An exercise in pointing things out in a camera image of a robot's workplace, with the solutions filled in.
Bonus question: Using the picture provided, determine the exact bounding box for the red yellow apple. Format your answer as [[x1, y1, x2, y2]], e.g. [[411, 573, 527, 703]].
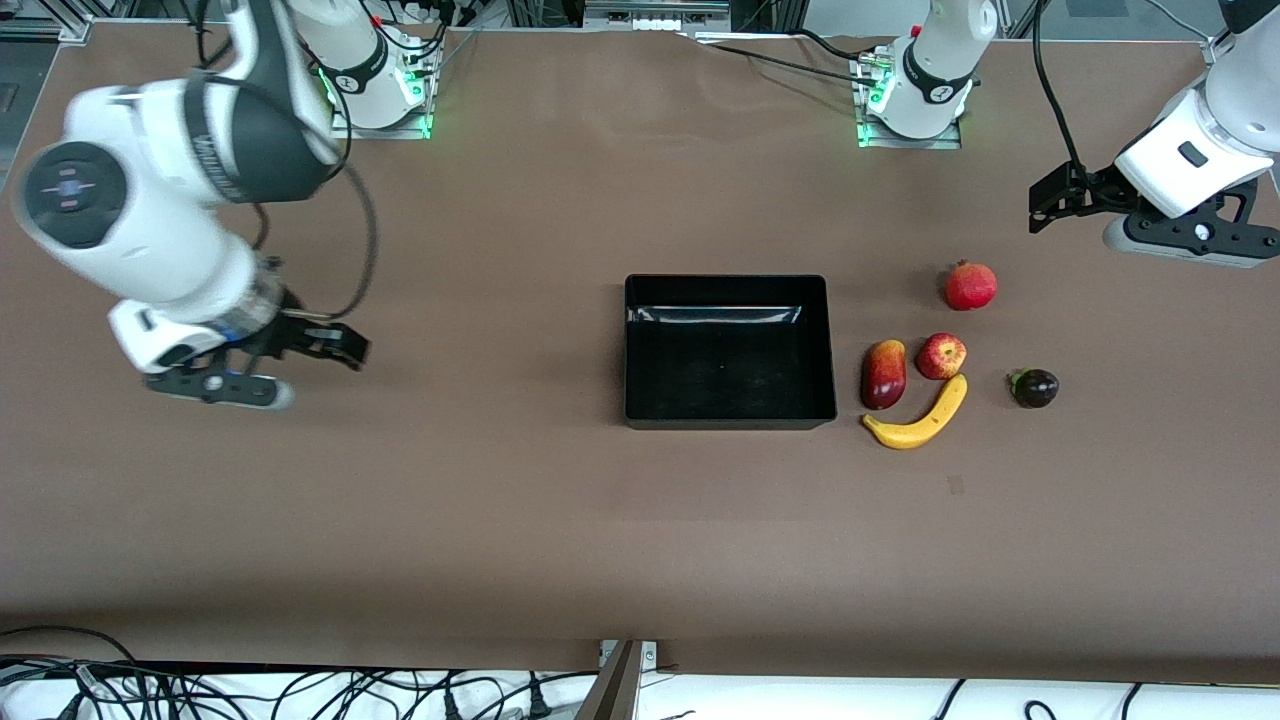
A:
[[916, 333, 968, 381]]

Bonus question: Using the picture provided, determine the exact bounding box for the yellow banana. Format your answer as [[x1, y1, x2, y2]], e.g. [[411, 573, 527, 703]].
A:
[[862, 373, 969, 450]]

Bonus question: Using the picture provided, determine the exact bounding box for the black plastic box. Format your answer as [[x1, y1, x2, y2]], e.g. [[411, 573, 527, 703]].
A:
[[624, 274, 839, 431]]

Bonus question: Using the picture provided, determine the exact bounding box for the red pomegranate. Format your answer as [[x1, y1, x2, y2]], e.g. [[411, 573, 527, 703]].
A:
[[945, 260, 999, 312]]

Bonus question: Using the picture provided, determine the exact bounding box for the dark purple eggplant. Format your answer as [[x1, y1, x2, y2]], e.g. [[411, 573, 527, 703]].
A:
[[1008, 367, 1060, 409]]

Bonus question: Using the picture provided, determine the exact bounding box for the red yellow mango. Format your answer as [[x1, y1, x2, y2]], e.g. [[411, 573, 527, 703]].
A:
[[861, 339, 908, 411]]

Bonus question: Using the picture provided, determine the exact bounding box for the brown table cover sheet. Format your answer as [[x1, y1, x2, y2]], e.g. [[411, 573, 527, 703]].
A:
[[0, 22, 1280, 686]]

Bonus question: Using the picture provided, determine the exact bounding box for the grey power strip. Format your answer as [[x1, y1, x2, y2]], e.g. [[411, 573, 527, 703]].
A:
[[585, 0, 731, 31]]

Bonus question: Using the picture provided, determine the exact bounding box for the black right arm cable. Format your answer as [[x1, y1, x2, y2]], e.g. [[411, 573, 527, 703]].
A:
[[190, 0, 381, 321]]

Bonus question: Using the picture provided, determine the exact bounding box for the aluminium frame profile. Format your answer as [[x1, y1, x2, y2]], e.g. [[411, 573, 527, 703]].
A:
[[1205, 0, 1251, 71]]

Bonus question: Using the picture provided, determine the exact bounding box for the black cable on table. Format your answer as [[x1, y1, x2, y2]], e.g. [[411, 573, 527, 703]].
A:
[[685, 35, 866, 81]]

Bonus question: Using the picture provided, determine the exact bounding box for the grey metal post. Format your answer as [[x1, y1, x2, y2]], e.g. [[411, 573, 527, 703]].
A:
[[575, 640, 661, 720]]

